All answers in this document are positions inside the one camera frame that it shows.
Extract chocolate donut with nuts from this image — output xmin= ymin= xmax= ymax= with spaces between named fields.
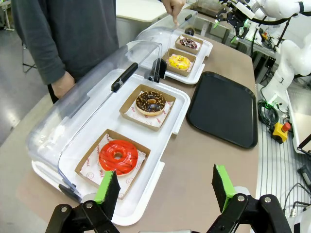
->
xmin=135 ymin=91 xmax=167 ymax=117

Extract chocolate donut coloured sprinkles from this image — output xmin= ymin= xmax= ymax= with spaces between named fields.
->
xmin=179 ymin=37 xmax=198 ymax=49

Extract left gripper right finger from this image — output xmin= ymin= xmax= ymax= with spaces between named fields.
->
xmin=204 ymin=164 xmax=292 ymax=233

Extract clear display case lid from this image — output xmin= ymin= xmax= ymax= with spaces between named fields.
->
xmin=26 ymin=40 xmax=163 ymax=197
xmin=135 ymin=9 xmax=199 ymax=83

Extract person left hand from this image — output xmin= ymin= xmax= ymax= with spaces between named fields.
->
xmin=162 ymin=0 xmax=187 ymax=27

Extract green black cable bundle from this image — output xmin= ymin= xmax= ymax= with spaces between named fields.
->
xmin=257 ymin=99 xmax=281 ymax=125

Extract person right forearm grey sleeve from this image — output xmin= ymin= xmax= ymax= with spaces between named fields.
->
xmin=11 ymin=0 xmax=67 ymax=85

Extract black lid hinge cap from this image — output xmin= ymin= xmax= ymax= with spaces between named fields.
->
xmin=152 ymin=58 xmax=168 ymax=82
xmin=58 ymin=183 xmax=82 ymax=203

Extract yellow sprinkled donut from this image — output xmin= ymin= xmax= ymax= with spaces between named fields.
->
xmin=169 ymin=54 xmax=191 ymax=71

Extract yellow emergency stop button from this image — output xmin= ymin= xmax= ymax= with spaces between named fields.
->
xmin=271 ymin=122 xmax=292 ymax=144

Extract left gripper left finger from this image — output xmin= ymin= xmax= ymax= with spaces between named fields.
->
xmin=45 ymin=169 xmax=122 ymax=233

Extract brown cardboard donut box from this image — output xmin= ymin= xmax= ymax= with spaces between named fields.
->
xmin=174 ymin=33 xmax=204 ymax=55
xmin=162 ymin=48 xmax=197 ymax=77
xmin=74 ymin=129 xmax=151 ymax=200
xmin=119 ymin=84 xmax=176 ymax=132

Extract white printed paper liner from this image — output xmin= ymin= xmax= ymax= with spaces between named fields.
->
xmin=80 ymin=134 xmax=146 ymax=195
xmin=178 ymin=36 xmax=202 ymax=50
xmin=166 ymin=52 xmax=195 ymax=73
xmin=126 ymin=91 xmax=174 ymax=128

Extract black plastic serving tray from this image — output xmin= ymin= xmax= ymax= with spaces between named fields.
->
xmin=186 ymin=71 xmax=259 ymax=149

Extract white display case base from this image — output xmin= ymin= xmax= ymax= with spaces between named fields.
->
xmin=138 ymin=31 xmax=214 ymax=85

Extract near white display case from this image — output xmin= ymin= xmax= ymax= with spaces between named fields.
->
xmin=31 ymin=72 xmax=191 ymax=226

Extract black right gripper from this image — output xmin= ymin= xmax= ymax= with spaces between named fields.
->
xmin=214 ymin=9 xmax=249 ymax=44

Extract red glazed donut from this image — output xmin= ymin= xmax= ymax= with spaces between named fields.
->
xmin=98 ymin=139 xmax=139 ymax=177

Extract aluminium profile platform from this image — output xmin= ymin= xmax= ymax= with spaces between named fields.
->
xmin=255 ymin=114 xmax=311 ymax=219

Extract person right hand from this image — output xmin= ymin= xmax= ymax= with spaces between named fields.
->
xmin=52 ymin=71 xmax=75 ymax=99

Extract white cabinet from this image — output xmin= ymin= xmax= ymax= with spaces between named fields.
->
xmin=116 ymin=0 xmax=171 ymax=48

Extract person torso grey sweater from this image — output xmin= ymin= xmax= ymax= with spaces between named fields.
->
xmin=36 ymin=0 xmax=120 ymax=82

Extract black thin cable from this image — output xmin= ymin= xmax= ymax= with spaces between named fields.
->
xmin=282 ymin=182 xmax=311 ymax=216

